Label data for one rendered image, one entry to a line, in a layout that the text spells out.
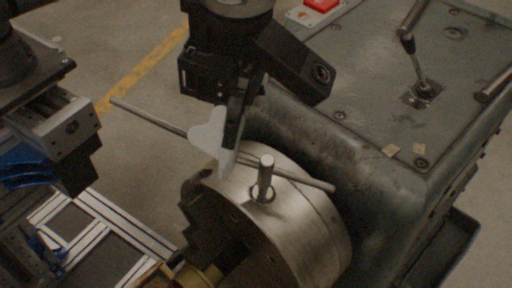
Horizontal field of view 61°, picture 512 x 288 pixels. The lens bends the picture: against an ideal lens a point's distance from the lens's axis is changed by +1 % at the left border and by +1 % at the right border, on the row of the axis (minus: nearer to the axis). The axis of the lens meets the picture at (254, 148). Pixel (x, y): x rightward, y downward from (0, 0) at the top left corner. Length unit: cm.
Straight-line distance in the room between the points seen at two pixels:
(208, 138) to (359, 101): 37
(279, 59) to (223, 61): 6
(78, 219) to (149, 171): 50
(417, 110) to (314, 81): 39
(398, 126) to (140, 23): 274
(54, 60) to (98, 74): 185
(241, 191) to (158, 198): 155
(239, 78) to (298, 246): 31
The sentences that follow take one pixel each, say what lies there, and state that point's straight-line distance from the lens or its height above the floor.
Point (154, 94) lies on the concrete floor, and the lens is 270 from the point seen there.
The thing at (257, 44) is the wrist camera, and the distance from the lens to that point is 42.
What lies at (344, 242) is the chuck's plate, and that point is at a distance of 73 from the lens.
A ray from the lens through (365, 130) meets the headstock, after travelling 74.
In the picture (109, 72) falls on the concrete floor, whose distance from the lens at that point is 294.
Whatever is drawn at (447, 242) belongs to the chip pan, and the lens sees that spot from 153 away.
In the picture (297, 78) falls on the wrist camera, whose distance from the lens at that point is 43.
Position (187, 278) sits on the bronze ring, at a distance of 73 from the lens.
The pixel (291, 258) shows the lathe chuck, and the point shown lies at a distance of 65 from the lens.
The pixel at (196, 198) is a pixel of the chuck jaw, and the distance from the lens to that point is 71.
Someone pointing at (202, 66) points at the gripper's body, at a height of 150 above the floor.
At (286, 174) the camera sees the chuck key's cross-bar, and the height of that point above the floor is 130.
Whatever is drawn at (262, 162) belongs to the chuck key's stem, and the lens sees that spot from 59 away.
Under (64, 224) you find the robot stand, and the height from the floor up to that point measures 21.
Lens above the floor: 178
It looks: 50 degrees down
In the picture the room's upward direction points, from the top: straight up
